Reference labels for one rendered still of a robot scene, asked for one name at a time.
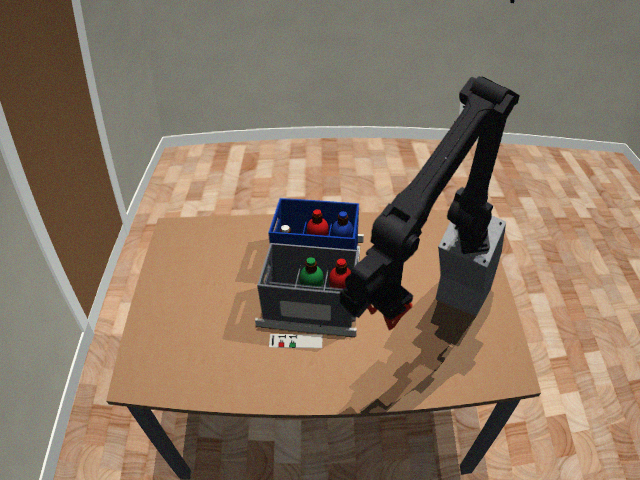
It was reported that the blue crate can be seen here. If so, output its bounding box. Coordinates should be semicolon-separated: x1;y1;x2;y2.
268;198;359;250

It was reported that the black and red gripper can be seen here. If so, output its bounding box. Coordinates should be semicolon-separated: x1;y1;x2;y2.
367;275;413;330

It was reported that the dark grey crate with dividers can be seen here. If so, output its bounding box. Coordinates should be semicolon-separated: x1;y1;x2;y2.
257;243;359;328

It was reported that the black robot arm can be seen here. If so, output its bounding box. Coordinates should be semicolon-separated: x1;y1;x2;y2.
340;76;520;318

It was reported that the white paper pick list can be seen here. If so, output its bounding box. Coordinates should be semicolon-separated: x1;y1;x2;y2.
269;334;322;348

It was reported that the green bottle with pale green label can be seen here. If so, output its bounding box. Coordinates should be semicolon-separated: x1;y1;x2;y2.
300;257;324;287

